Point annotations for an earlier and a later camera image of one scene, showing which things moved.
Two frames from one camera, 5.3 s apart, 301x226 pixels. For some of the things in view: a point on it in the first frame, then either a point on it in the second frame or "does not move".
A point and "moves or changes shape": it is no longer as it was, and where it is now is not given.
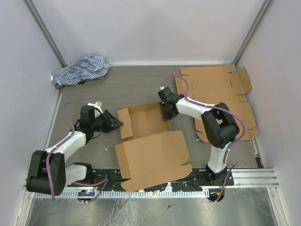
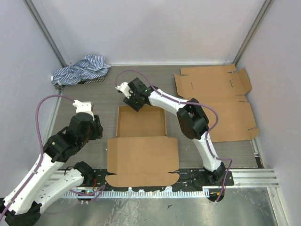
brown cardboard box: (152, 155) moves or changes shape
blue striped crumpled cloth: (91, 68) does not move
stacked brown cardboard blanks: (219, 85) does not move
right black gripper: (166, 117) to (128, 101)
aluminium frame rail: (253, 178) does not move
